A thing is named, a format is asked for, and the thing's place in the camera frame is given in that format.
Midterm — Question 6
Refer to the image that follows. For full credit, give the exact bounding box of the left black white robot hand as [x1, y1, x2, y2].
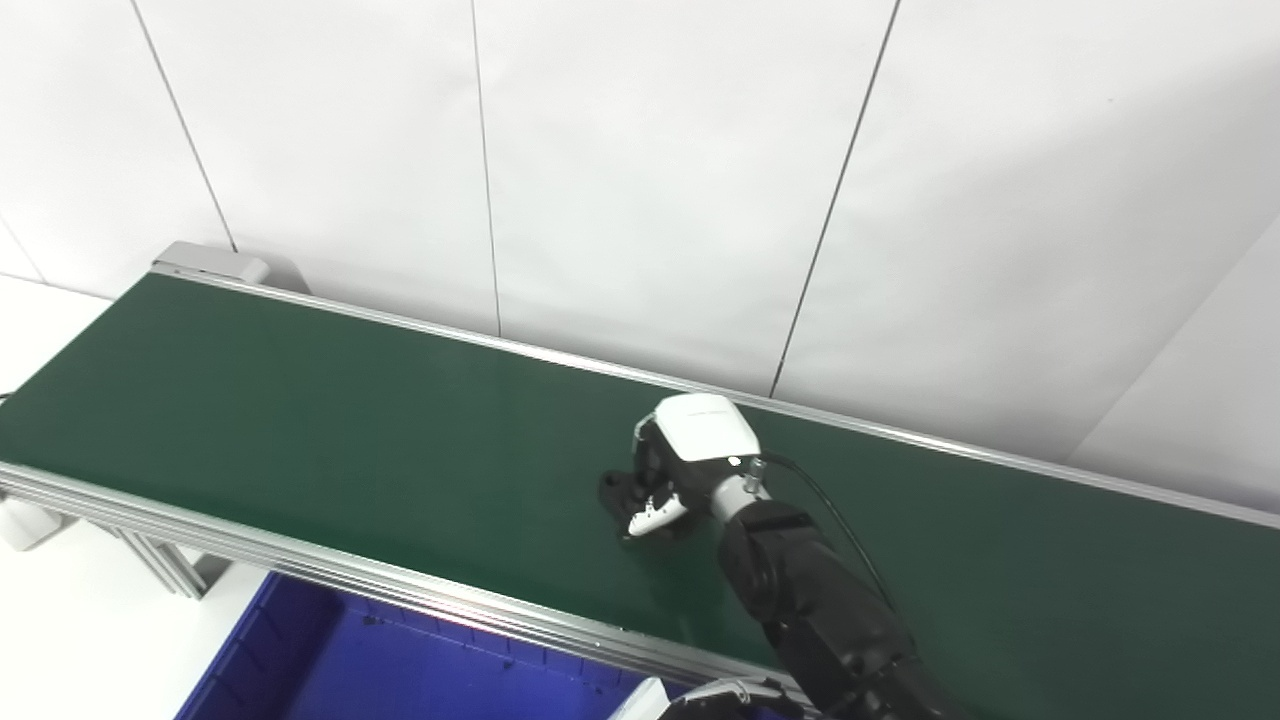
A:
[610, 677, 813, 720]

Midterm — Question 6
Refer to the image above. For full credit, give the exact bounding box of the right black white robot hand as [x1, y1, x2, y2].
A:
[626, 393, 771, 542]

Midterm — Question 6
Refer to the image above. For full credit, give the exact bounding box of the black flange part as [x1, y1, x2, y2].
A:
[598, 466, 703, 542]

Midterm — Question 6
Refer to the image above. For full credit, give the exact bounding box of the blue plastic bin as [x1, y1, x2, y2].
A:
[175, 570, 701, 720]

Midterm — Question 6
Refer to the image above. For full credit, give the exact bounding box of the green conveyor belt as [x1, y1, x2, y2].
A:
[0, 272, 1280, 720]
[0, 262, 1280, 720]

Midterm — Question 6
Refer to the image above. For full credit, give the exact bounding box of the grey conveyor motor housing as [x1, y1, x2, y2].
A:
[152, 241, 309, 295]

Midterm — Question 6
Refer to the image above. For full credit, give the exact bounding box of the aluminium conveyor leg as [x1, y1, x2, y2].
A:
[100, 527, 233, 600]

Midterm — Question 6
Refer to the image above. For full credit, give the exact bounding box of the white conveyor end block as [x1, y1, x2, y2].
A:
[0, 496, 78, 552]

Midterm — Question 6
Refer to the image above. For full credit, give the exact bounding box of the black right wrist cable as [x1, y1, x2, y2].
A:
[758, 452, 898, 613]

